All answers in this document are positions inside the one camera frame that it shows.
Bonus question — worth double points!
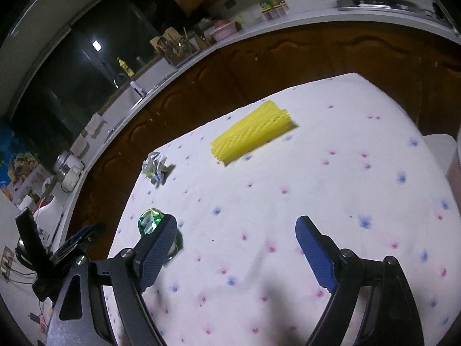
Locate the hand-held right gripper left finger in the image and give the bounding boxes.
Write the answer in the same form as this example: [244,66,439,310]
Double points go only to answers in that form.
[47,213,179,346]

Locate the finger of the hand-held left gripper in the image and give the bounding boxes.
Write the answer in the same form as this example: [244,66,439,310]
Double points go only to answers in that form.
[48,222,107,262]

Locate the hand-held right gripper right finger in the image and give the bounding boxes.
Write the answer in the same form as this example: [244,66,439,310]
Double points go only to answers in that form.
[294,215,426,346]

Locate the white plastic bin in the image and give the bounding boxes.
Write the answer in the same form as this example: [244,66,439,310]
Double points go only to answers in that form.
[423,134,461,195]

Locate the green foil wrapper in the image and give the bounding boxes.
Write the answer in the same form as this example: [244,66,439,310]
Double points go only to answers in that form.
[139,208,166,236]

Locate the fruit print poster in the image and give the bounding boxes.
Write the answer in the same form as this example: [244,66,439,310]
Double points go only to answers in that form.
[0,123,40,202]

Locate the white floral tablecloth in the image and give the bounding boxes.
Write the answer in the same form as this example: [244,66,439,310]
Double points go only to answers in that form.
[104,73,461,346]

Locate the crumpled white paper wrapper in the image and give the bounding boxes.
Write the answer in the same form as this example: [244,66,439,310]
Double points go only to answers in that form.
[141,152,175,187]

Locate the yellow foam fruit net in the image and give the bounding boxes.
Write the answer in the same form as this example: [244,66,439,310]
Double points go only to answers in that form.
[211,101,299,166]

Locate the dark kitchen window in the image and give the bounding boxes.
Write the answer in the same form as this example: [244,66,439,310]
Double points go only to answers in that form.
[7,0,173,174]

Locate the yellow dish soap bottle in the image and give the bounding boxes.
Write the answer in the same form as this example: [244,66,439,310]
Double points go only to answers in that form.
[117,57,135,78]

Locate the wooden kitchen cabinets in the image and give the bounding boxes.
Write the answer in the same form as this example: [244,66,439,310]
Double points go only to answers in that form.
[68,22,461,256]

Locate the pink plastic bowl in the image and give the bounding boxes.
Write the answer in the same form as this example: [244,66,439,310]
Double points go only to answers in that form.
[209,20,238,42]

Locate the white kitchen countertop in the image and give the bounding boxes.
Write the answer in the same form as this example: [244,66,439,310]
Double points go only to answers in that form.
[47,5,461,202]

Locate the pink seasoning box set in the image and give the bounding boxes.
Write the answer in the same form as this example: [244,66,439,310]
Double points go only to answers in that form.
[262,6,289,21]

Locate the steel gas stove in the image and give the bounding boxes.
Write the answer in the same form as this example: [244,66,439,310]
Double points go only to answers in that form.
[338,0,451,22]

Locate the wall socket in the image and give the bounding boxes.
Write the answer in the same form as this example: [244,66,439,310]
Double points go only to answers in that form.
[0,247,15,282]

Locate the wire utensil basket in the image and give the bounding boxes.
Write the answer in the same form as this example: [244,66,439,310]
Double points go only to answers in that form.
[149,27,202,67]

